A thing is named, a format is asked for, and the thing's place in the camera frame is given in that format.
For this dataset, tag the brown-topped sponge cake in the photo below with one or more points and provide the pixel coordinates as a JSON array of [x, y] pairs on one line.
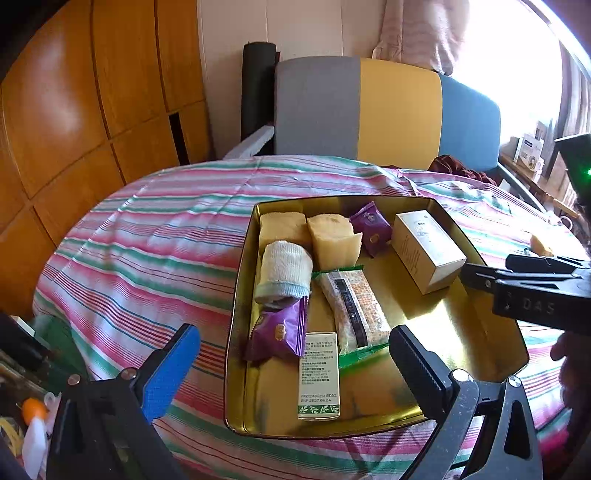
[[541, 244]]

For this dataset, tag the grey yellow blue sofa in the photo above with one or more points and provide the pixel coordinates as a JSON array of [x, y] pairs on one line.
[[369, 110]]

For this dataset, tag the wooden wardrobe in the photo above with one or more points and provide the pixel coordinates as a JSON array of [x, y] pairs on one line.
[[83, 115]]

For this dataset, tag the white product box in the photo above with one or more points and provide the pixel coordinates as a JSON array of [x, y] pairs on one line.
[[530, 153]]

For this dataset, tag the nut bar with dark label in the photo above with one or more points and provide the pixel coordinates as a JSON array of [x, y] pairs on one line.
[[355, 309]]

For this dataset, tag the large beige carton box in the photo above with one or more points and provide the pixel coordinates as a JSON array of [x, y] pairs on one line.
[[425, 254]]

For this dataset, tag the white plastic bottle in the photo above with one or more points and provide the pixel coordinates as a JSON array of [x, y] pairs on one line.
[[37, 447]]

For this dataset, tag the dark red cloth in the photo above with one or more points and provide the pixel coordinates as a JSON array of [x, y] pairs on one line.
[[461, 168]]

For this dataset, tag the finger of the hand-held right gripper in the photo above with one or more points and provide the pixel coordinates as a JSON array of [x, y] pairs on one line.
[[531, 300], [549, 265]]

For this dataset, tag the wooden side desk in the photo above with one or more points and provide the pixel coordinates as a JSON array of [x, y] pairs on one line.
[[535, 184]]

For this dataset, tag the black rolled mat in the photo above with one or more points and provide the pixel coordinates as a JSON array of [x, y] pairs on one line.
[[258, 92]]

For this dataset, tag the gold tin box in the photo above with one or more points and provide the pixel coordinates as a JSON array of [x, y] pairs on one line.
[[461, 346]]

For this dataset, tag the patterned curtain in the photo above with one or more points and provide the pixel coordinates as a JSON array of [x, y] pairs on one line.
[[420, 32]]

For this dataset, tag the pale yellow sponge cake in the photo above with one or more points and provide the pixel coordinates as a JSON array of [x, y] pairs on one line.
[[332, 242], [281, 228]]

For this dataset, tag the striped tablecloth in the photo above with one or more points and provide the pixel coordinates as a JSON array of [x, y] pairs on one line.
[[161, 258]]

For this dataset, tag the white cloth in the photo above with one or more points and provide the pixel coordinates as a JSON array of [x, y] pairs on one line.
[[284, 270]]

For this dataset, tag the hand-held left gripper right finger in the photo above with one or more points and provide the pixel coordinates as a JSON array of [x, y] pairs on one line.
[[415, 364]]

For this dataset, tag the slim white green box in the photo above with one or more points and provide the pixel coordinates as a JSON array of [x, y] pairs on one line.
[[318, 374]]

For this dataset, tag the person's right hand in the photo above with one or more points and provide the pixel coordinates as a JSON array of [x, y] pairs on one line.
[[575, 369]]

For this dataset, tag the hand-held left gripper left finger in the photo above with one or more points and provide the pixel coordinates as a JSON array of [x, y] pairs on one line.
[[168, 374]]

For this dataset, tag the purple snack packet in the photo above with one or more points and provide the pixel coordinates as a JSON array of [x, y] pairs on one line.
[[277, 332], [371, 228]]

